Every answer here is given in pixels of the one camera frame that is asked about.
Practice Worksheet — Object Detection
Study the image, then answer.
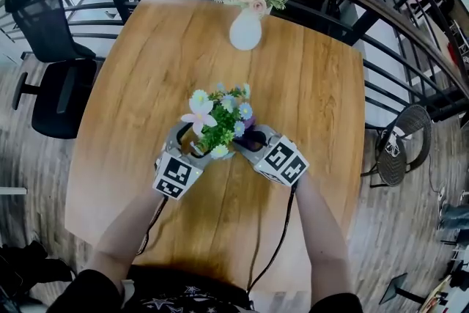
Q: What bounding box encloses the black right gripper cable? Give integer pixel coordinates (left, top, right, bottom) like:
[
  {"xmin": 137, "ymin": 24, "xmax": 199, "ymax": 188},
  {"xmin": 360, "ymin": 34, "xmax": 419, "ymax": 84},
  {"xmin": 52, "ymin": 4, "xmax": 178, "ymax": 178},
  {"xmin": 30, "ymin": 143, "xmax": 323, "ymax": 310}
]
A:
[{"xmin": 246, "ymin": 185, "xmax": 298, "ymax": 297}]

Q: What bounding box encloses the black stand with flat base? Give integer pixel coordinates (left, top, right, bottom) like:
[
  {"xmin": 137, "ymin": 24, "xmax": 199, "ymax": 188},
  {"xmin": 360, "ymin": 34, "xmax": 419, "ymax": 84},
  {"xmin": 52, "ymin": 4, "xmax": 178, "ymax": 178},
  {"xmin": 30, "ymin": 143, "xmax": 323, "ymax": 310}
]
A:
[{"xmin": 379, "ymin": 272, "xmax": 426, "ymax": 306}]

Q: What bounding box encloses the black star print shirt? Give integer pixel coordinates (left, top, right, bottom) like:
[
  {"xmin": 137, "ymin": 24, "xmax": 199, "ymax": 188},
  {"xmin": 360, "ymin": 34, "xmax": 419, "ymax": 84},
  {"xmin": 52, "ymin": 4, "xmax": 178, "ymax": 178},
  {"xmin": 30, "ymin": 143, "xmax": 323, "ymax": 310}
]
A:
[{"xmin": 46, "ymin": 262, "xmax": 364, "ymax": 313}]

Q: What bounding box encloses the black mesh office chair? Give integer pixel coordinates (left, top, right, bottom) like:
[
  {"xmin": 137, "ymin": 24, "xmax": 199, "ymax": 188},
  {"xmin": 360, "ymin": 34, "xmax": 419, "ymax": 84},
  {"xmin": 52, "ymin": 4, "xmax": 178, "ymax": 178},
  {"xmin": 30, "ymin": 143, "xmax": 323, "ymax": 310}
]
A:
[{"xmin": 4, "ymin": 0, "xmax": 99, "ymax": 140}]

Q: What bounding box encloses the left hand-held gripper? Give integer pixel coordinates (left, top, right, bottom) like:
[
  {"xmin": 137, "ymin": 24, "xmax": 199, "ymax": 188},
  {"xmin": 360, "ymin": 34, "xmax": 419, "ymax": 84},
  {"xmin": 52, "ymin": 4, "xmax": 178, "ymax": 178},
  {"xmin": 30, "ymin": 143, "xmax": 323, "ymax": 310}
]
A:
[{"xmin": 152, "ymin": 122, "xmax": 214, "ymax": 201}]

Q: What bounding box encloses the artificial flower bouquet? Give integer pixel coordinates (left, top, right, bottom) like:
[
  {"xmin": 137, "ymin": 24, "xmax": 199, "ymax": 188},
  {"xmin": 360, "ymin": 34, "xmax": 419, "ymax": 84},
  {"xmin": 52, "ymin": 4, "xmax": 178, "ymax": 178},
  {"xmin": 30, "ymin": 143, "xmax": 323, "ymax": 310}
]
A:
[{"xmin": 180, "ymin": 82, "xmax": 257, "ymax": 161}]

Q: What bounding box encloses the white ceramic vase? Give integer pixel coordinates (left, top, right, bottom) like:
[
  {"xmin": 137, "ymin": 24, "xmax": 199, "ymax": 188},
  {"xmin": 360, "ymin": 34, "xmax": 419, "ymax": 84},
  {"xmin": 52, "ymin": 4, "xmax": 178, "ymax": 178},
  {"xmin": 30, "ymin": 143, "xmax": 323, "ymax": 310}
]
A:
[{"xmin": 229, "ymin": 7, "xmax": 263, "ymax": 51}]

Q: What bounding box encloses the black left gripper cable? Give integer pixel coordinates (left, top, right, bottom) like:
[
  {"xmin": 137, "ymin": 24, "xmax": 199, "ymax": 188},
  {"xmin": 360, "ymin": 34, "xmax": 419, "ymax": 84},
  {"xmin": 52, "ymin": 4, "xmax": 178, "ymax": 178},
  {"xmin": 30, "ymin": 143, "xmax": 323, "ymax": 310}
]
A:
[{"xmin": 136, "ymin": 194, "xmax": 169, "ymax": 257}]

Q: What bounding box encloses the black bag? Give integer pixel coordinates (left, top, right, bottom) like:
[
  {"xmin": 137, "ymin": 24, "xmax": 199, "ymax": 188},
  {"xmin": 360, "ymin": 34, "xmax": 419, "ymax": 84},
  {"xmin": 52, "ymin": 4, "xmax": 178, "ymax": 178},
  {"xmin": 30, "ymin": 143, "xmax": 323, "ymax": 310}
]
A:
[{"xmin": 0, "ymin": 240, "xmax": 76, "ymax": 313}]

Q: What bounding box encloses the person's left forearm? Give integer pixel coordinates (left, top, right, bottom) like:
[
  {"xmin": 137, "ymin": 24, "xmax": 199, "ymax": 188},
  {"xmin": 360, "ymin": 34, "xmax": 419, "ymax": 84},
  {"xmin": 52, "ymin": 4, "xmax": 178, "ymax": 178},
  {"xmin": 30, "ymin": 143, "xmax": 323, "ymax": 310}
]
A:
[{"xmin": 86, "ymin": 175, "xmax": 173, "ymax": 292}]

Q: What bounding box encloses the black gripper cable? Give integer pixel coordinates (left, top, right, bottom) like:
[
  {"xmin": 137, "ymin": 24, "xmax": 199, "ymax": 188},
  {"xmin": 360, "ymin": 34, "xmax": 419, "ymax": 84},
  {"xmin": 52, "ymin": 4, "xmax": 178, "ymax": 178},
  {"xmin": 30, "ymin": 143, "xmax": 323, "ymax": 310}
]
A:
[
  {"xmin": 246, "ymin": 185, "xmax": 298, "ymax": 297},
  {"xmin": 136, "ymin": 194, "xmax": 169, "ymax": 257}
]

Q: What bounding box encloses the dark wicker chair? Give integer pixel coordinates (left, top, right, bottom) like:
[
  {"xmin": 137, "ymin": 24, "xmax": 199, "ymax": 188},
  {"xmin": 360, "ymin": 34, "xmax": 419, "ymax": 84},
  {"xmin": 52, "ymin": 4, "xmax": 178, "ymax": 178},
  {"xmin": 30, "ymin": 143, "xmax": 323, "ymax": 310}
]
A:
[{"xmin": 361, "ymin": 104, "xmax": 433, "ymax": 188}]

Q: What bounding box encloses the person's right forearm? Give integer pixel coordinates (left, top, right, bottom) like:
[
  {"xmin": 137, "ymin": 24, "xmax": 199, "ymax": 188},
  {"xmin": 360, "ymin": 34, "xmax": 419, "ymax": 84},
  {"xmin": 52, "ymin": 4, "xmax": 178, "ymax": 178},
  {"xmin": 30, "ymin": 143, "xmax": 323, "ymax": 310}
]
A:
[{"xmin": 292, "ymin": 174, "xmax": 355, "ymax": 297}]

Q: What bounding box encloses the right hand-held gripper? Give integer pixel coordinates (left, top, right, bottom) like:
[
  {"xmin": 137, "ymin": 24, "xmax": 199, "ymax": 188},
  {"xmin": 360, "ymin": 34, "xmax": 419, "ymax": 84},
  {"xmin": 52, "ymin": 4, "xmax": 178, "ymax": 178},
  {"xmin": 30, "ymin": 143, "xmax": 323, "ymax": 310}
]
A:
[{"xmin": 234, "ymin": 124, "xmax": 311, "ymax": 189}]

